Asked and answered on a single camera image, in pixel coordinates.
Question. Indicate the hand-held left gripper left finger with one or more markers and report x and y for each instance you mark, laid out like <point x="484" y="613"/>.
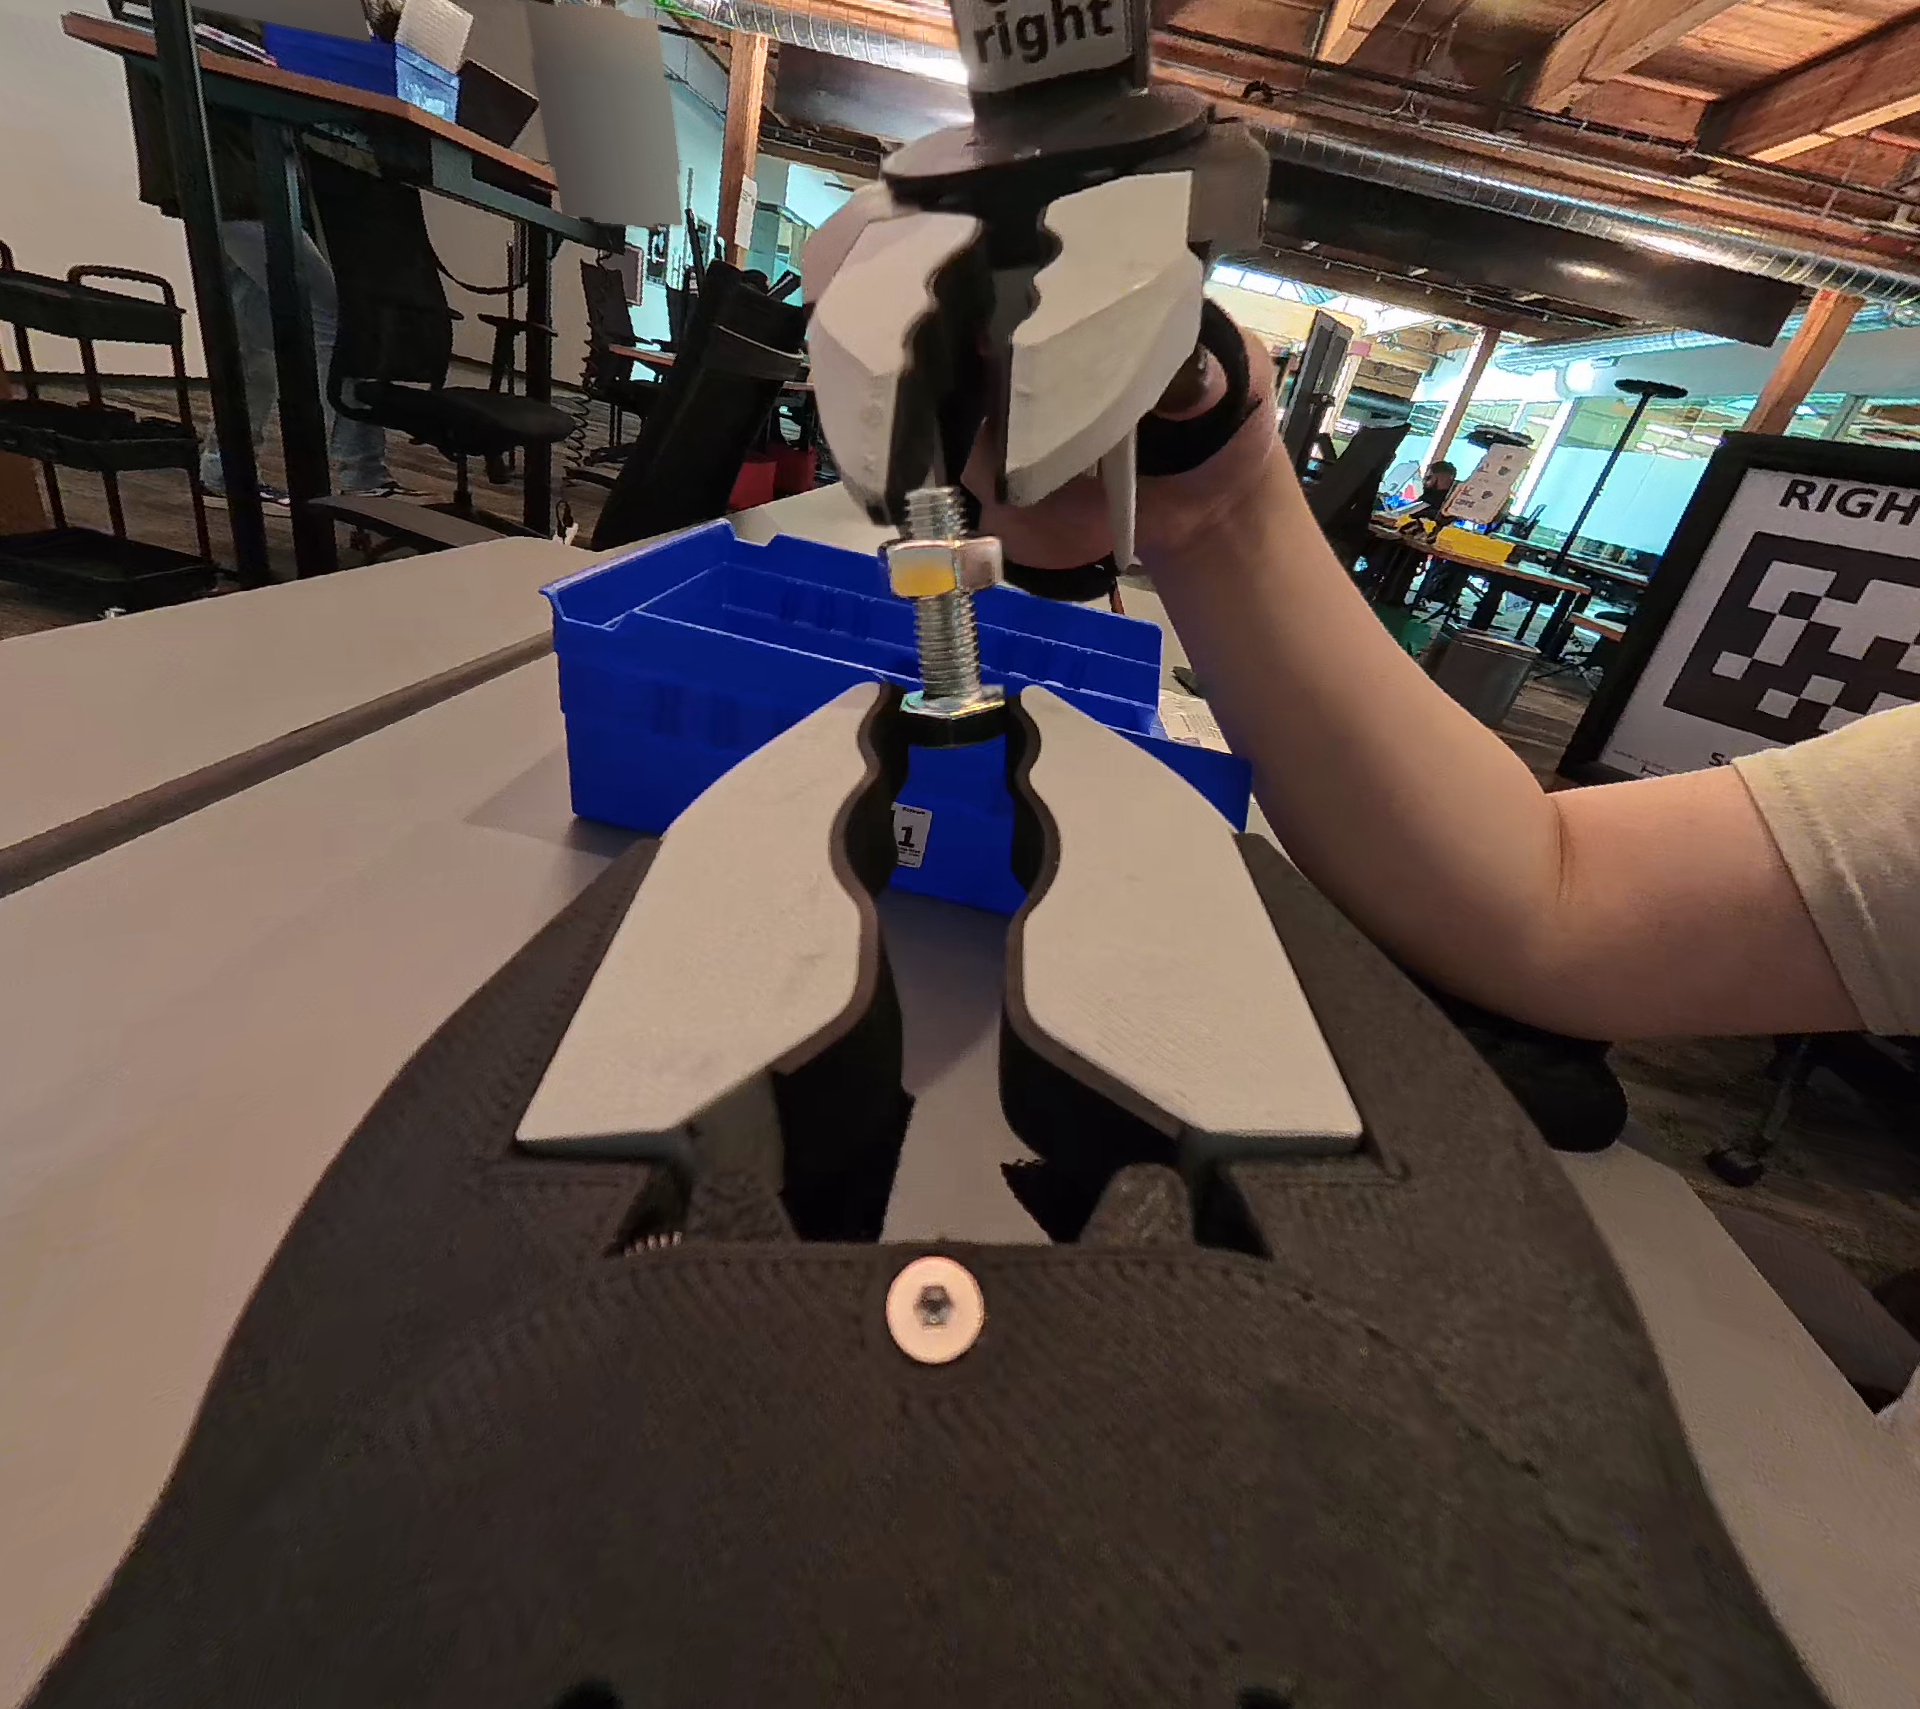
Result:
<point x="719" y="959"/>

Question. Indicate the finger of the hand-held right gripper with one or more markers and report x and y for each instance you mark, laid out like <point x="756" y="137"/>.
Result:
<point x="1100" y="329"/>
<point x="871" y="347"/>

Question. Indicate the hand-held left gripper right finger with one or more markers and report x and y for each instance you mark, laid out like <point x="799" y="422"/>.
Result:
<point x="1172" y="959"/>

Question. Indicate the blue plastic bin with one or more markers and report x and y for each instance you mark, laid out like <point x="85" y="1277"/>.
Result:
<point x="706" y="717"/>

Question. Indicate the silver hex bolt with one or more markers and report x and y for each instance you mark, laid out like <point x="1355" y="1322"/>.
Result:
<point x="952" y="642"/>

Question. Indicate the black mesh elbow pad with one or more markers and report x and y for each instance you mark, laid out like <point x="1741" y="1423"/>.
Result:
<point x="1557" y="1083"/>

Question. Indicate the person's right forearm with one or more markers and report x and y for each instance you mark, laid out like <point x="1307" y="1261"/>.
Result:
<point x="1393" y="763"/>

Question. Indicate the person's right hand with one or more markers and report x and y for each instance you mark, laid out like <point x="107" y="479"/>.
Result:
<point x="1200" y="507"/>

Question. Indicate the grey trash can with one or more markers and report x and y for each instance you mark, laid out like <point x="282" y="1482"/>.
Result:
<point x="1478" y="671"/>

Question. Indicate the black office chair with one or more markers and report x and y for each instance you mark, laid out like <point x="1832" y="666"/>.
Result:
<point x="455" y="406"/>

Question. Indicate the wooden top desk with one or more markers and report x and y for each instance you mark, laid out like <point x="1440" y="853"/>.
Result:
<point x="375" y="110"/>

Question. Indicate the black floor lamp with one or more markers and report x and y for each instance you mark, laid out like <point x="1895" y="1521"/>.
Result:
<point x="1644" y="389"/>

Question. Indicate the blue storage bin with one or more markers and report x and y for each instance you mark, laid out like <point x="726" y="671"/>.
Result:
<point x="346" y="57"/>

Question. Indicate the black framed marker sign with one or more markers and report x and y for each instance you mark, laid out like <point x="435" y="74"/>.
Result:
<point x="1802" y="632"/>

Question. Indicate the black rolling cart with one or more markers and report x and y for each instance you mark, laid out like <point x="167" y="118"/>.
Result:
<point x="89" y="447"/>

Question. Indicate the silver ventilation duct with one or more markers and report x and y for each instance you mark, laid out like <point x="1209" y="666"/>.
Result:
<point x="811" y="21"/>
<point x="1572" y="195"/>

